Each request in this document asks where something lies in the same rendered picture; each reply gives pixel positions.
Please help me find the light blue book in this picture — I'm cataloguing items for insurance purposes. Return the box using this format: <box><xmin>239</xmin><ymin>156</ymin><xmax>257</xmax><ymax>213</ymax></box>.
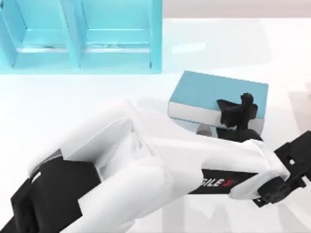
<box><xmin>167</xmin><ymin>70</ymin><xmax>269</xmax><ymax>127</ymax></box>

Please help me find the light blue rack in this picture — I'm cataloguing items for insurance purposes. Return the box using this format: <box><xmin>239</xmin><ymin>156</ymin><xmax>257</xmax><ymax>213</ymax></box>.
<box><xmin>0</xmin><ymin>0</ymin><xmax>163</xmax><ymax>75</ymax></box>

